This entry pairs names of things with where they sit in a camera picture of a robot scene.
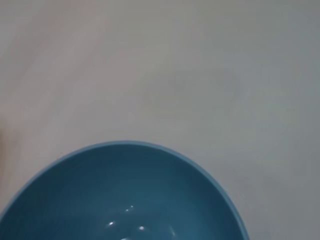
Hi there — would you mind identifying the blue bowl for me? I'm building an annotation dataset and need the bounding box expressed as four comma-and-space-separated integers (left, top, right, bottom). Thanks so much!
0, 140, 251, 240

